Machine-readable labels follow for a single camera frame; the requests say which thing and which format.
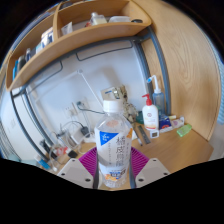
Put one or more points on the small blue box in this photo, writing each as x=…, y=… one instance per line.
x=165, y=122

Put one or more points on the small green plastic packet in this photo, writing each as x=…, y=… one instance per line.
x=184, y=130

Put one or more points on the black charger block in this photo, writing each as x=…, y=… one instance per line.
x=85, y=130

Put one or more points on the pink white tube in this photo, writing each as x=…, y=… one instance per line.
x=176, y=123

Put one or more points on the grey metal desk frame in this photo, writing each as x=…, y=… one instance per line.
x=165, y=76

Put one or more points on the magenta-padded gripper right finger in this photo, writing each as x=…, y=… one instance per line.
x=151, y=171

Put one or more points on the white desk lamp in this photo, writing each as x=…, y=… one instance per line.
x=90, y=85

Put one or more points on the wooden tree-man figurine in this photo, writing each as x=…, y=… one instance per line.
x=128, y=108

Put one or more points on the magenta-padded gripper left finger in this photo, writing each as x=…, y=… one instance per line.
x=75, y=171

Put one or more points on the grey flat ruler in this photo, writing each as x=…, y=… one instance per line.
x=145, y=135

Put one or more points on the black plug adapter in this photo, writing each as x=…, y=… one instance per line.
x=71, y=153

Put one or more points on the white wall socket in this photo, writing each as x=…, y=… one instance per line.
x=70, y=111
x=81, y=104

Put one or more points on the blue white-capped can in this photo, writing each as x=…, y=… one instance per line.
x=43, y=163

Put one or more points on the white red-pump lotion bottle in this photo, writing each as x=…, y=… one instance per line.
x=150, y=116

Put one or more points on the small white square thermometer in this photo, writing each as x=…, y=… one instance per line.
x=154, y=133

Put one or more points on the clear plastic water bottle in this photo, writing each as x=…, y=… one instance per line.
x=113, y=146

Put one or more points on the wooden shelf unit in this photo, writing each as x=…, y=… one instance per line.
x=83, y=36

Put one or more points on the blue white-nozzle squeeze bottle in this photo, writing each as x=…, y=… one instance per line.
x=159, y=100

